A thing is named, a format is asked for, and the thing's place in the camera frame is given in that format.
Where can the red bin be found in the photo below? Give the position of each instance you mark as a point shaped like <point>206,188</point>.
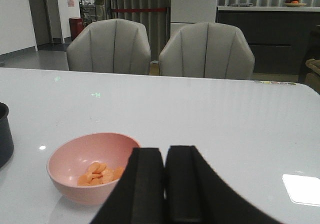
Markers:
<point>76,26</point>

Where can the fruit plate on counter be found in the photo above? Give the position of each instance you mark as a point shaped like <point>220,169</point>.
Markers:
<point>294,3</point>

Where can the left grey upholstered chair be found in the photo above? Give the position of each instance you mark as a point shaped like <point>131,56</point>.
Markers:
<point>111,46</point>

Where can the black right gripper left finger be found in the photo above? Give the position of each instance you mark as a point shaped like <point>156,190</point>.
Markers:
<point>138,196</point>

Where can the dark kitchen counter cabinet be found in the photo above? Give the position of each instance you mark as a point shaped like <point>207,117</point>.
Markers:
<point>277,36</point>

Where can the dark blue saucepan purple handle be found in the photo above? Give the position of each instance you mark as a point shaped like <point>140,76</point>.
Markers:
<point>6,141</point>

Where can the grey upholstered chair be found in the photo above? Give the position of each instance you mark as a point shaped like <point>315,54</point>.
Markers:
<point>111,46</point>
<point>207,50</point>

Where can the right grey upholstered chair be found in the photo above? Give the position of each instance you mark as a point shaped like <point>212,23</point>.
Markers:
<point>207,50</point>

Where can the white refrigerator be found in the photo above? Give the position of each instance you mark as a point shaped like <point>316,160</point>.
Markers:
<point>184,12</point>

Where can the orange ham slices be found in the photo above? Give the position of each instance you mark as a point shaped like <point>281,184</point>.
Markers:
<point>99,173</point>

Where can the red barrier belt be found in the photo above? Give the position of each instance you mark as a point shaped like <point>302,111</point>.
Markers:
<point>148,10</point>

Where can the pink plastic bowl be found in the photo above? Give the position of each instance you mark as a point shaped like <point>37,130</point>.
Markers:
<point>72,159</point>

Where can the beige cushion seat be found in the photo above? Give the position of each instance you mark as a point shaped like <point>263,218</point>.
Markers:
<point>312,79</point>

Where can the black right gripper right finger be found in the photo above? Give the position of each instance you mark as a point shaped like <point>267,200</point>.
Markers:
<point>197,194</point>

